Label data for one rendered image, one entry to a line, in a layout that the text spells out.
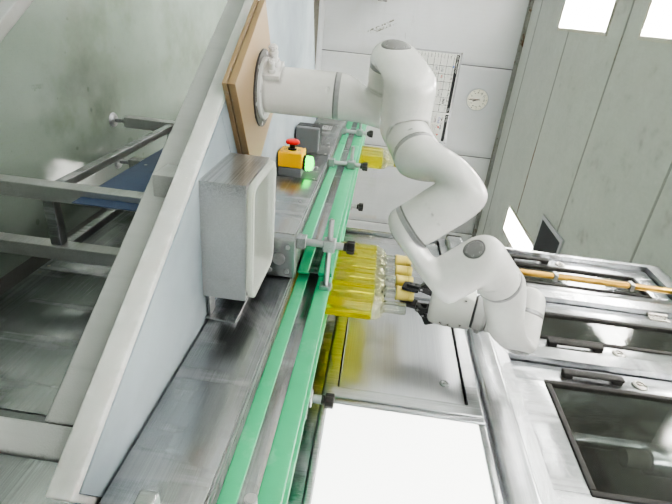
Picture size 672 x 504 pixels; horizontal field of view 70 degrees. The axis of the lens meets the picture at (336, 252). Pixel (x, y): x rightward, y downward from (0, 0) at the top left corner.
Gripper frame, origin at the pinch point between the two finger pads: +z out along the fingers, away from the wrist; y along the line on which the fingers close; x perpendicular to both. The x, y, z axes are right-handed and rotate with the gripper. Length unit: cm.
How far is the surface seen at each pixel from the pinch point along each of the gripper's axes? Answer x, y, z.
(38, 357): 42, -16, 73
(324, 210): -7.6, 13.1, 26.5
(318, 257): 3.8, 5.6, 22.8
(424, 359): 5.5, -13.1, -7.0
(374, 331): 0.4, -13.1, 7.0
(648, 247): -212, -50, -107
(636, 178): -251, -19, -97
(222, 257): 37, 19, 28
